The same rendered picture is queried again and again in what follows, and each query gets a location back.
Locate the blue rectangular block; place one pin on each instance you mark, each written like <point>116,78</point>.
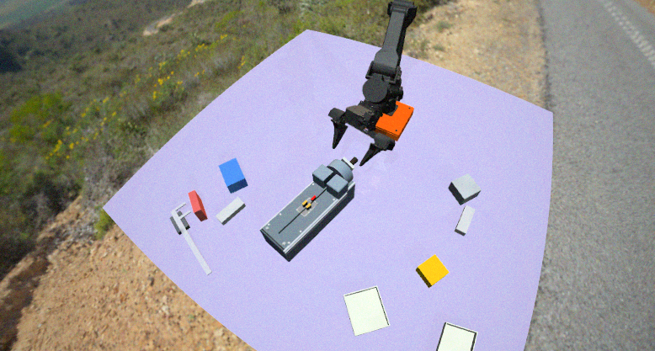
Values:
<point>232,175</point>

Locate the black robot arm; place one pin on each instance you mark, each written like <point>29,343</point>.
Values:
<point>383,85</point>

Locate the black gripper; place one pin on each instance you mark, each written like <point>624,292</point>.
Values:
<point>382,142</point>

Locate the yellow square block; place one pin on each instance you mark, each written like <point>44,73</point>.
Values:
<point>432,271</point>

